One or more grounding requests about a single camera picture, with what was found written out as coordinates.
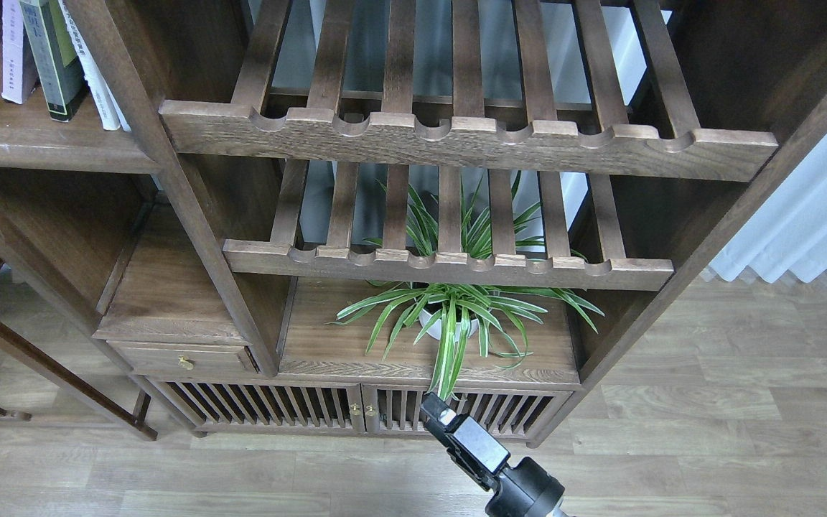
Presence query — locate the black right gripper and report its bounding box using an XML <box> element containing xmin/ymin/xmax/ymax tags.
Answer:
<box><xmin>421</xmin><ymin>392</ymin><xmax>566</xmax><ymax>516</ymax></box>

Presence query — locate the black and green book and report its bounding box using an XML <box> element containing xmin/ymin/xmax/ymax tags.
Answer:
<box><xmin>19</xmin><ymin>1</ymin><xmax>85</xmax><ymax>122</ymax></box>

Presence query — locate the white purple-edged book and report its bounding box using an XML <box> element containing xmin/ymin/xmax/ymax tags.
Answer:
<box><xmin>1</xmin><ymin>1</ymin><xmax>37</xmax><ymax>105</ymax></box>

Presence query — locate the green spider plant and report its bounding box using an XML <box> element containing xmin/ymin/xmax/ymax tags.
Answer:
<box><xmin>335</xmin><ymin>169</ymin><xmax>602</xmax><ymax>399</ymax></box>

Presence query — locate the white plant pot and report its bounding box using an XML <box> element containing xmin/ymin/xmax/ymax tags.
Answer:
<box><xmin>418</xmin><ymin>302</ymin><xmax>464</xmax><ymax>343</ymax></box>

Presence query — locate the brass drawer knob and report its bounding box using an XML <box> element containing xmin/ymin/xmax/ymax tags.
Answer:
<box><xmin>178</xmin><ymin>355</ymin><xmax>196</xmax><ymax>371</ymax></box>

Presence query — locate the dark wooden bookshelf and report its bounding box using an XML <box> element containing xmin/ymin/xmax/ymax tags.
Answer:
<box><xmin>0</xmin><ymin>1</ymin><xmax>827</xmax><ymax>447</ymax></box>

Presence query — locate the white curtain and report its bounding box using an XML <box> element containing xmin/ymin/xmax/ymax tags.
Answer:
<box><xmin>704</xmin><ymin>134</ymin><xmax>827</xmax><ymax>282</ymax></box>

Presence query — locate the white upright book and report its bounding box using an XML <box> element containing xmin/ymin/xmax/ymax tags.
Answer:
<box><xmin>58</xmin><ymin>1</ymin><xmax>131</xmax><ymax>132</ymax></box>

